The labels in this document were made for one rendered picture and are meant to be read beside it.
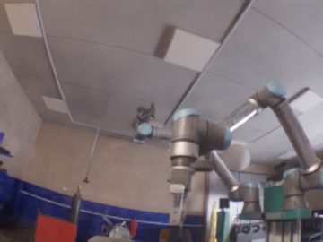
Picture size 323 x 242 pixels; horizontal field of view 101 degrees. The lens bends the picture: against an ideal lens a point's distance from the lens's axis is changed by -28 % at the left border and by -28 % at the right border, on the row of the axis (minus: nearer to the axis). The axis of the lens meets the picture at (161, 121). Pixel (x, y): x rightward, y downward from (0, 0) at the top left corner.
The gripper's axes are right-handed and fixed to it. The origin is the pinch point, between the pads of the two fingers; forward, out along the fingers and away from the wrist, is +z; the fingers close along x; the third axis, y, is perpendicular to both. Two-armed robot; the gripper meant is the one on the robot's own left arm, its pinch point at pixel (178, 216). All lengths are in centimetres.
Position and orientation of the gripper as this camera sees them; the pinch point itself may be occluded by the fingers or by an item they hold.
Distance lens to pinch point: 54.8
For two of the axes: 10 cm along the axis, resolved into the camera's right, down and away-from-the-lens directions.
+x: -2.1, -4.7, -8.6
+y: -9.7, 0.0, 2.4
